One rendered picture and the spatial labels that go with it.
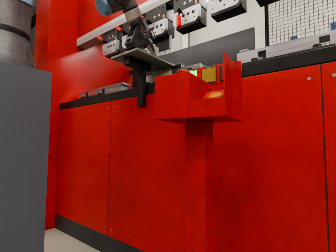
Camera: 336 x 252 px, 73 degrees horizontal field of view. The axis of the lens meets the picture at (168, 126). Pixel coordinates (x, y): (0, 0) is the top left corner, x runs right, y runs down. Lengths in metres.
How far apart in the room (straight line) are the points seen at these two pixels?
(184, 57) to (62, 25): 0.94
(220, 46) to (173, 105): 1.16
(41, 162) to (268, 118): 0.67
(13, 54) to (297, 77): 0.77
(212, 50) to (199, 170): 1.24
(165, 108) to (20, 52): 0.38
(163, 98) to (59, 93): 1.30
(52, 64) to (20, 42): 1.17
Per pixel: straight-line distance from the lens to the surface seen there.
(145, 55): 1.07
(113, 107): 1.28
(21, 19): 0.72
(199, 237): 0.65
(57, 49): 1.91
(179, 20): 1.20
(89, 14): 1.95
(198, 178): 0.61
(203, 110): 0.55
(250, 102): 0.83
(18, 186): 0.63
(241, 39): 1.66
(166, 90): 0.61
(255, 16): 6.30
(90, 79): 1.98
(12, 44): 0.68
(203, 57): 1.75
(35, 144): 0.63
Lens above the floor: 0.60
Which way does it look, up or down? 4 degrees up
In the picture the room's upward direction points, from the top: straight up
